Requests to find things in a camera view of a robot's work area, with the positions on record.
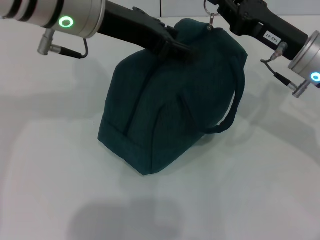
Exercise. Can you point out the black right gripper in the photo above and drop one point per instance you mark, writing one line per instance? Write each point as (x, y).
(260, 22)

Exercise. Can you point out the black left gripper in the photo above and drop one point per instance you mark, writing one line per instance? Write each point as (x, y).
(135, 27)

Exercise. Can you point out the dark teal insulated lunch bag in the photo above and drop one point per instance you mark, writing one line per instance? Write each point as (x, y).
(175, 105)

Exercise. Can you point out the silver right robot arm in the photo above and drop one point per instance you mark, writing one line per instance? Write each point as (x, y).
(307, 60)

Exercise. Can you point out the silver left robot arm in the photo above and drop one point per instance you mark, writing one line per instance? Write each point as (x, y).
(55, 15)

